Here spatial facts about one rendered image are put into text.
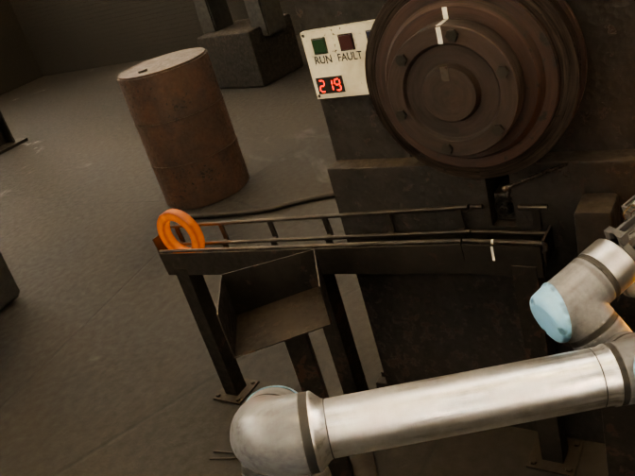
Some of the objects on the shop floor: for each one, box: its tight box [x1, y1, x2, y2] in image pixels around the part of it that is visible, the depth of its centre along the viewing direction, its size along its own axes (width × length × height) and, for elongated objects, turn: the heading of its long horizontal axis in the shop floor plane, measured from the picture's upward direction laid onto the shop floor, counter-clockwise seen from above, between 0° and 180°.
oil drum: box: [117, 47, 249, 210], centre depth 439 cm, size 59×59×89 cm
